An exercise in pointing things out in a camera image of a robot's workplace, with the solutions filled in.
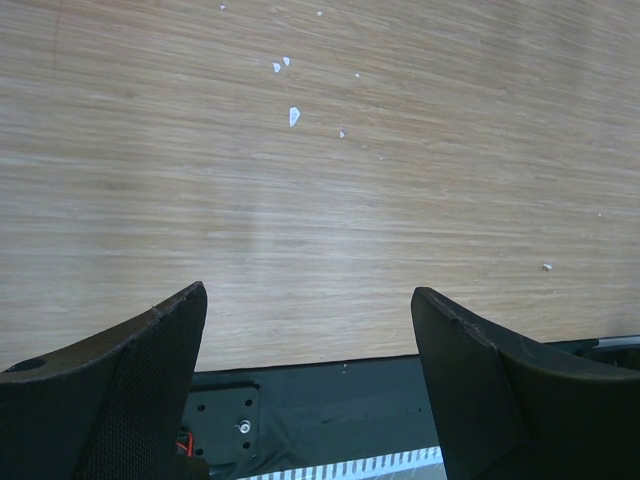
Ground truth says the white paper scraps left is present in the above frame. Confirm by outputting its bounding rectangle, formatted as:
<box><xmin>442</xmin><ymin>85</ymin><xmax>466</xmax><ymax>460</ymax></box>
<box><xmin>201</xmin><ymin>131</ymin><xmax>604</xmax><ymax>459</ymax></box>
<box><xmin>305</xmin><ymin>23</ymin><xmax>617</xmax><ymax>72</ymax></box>
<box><xmin>272</xmin><ymin>56</ymin><xmax>301</xmax><ymax>128</ymax></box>

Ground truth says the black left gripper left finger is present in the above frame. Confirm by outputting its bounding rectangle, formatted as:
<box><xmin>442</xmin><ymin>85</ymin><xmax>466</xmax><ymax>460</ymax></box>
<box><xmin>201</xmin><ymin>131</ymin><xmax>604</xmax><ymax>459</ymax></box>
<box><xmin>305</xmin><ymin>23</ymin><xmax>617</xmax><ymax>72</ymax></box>
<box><xmin>1</xmin><ymin>282</ymin><xmax>208</xmax><ymax>479</ymax></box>

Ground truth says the aluminium frame rail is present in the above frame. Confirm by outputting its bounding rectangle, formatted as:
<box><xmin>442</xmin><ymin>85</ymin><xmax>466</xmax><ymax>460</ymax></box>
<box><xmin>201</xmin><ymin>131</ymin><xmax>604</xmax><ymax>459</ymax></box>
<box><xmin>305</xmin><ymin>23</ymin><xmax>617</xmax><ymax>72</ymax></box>
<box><xmin>582</xmin><ymin>335</ymin><xmax>640</xmax><ymax>371</ymax></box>

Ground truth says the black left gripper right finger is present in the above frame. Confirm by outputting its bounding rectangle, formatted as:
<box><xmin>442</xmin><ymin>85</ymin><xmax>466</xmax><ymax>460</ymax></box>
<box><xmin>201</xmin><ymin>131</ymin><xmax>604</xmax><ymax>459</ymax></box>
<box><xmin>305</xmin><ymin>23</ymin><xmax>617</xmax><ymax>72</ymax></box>
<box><xmin>411</xmin><ymin>287</ymin><xmax>639</xmax><ymax>479</ymax></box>

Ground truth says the slotted white cable duct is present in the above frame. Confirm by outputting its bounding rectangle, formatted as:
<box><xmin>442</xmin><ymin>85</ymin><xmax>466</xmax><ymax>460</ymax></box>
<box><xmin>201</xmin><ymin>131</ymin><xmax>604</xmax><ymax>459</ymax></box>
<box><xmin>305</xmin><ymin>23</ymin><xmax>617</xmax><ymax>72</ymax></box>
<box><xmin>250</xmin><ymin>447</ymin><xmax>447</xmax><ymax>480</ymax></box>

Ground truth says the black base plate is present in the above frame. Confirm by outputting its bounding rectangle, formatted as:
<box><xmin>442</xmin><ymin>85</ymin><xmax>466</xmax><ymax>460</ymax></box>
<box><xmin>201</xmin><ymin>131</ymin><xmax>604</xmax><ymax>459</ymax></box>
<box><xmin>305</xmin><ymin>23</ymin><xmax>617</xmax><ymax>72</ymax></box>
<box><xmin>182</xmin><ymin>350</ymin><xmax>440</xmax><ymax>479</ymax></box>

